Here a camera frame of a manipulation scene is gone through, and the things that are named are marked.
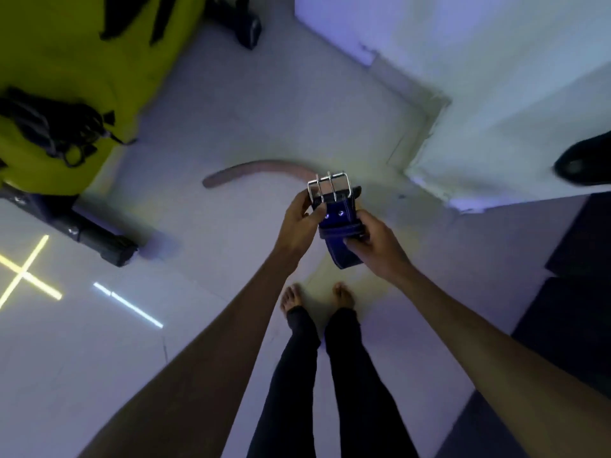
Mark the person's left forearm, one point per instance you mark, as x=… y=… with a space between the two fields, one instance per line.
x=205 y=367

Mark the dark floor mat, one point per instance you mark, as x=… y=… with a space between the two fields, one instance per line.
x=553 y=338

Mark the black rounded object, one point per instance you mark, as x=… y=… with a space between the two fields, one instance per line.
x=585 y=159

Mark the person's right foot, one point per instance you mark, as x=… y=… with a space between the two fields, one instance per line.
x=343 y=295

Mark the blue leather belt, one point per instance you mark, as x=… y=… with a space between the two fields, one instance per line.
x=340 y=219

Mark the person's left hand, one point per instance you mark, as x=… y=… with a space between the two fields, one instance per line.
x=293 y=228

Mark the person's right thumb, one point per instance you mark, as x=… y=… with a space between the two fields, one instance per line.
x=366 y=223

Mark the person's right forearm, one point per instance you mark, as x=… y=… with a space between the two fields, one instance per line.
x=496 y=372

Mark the person's left thumb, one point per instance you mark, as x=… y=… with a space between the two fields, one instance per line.
x=319 y=214

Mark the black trousers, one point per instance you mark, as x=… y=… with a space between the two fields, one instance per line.
x=343 y=386

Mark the person's left foot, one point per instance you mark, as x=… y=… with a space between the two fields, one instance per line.
x=291 y=298

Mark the person's foot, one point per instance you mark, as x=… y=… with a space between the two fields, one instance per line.
x=343 y=295
x=291 y=298

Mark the yellow-green covered table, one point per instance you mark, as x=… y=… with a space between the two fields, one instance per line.
x=71 y=66

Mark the person's right hand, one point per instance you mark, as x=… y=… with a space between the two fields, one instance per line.
x=379 y=250

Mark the black metal table base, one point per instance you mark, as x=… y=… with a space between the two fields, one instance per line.
x=81 y=226

